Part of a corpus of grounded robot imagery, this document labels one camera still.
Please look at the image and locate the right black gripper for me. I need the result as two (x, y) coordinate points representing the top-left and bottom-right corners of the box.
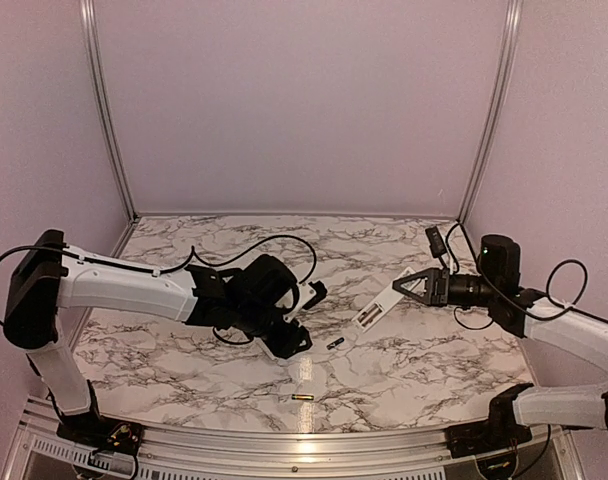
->
(394, 267), (499, 307)

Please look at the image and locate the aluminium frame post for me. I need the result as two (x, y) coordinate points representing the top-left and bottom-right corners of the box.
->
(457, 0), (523, 223)
(80, 0), (138, 223)

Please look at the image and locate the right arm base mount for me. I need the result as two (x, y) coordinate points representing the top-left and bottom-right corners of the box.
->
(445, 383), (533, 458)

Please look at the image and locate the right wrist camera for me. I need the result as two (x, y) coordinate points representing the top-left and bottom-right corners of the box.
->
(425, 226), (448, 268)

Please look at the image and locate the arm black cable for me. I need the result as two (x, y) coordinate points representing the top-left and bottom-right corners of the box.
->
(442, 221), (608, 331)
(0, 235), (318, 346)

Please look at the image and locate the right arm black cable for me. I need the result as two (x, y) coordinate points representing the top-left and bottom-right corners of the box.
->
(442, 221), (608, 331)

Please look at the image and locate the white battery cover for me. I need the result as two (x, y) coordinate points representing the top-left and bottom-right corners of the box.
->
(256, 339), (279, 361)

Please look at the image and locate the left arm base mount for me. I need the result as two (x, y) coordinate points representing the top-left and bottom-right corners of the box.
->
(55, 384), (146, 456)

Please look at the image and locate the white remote control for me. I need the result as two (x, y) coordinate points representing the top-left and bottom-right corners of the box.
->
(352, 267), (415, 335)

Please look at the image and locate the front aluminium rail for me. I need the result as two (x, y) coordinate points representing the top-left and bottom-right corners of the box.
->
(1, 399), (585, 479)

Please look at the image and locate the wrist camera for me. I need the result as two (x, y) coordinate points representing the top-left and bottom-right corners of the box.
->
(276, 281), (328, 322)
(425, 226), (448, 268)

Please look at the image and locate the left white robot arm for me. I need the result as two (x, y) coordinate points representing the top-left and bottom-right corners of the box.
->
(2, 230), (314, 445)

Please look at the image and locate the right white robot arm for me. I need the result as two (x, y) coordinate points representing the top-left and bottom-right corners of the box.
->
(392, 234), (608, 448)

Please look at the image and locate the left aluminium frame post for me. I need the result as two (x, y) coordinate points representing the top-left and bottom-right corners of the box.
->
(80, 0), (138, 223)

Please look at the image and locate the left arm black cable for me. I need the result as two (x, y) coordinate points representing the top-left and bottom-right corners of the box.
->
(0, 235), (318, 346)

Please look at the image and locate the black battery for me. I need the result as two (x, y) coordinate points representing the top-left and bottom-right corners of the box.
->
(326, 337), (345, 350)

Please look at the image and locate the right aluminium frame post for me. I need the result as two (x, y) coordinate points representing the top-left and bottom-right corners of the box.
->
(457, 0), (523, 223)

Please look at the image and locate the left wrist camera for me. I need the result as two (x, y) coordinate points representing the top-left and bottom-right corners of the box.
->
(276, 281), (328, 322)

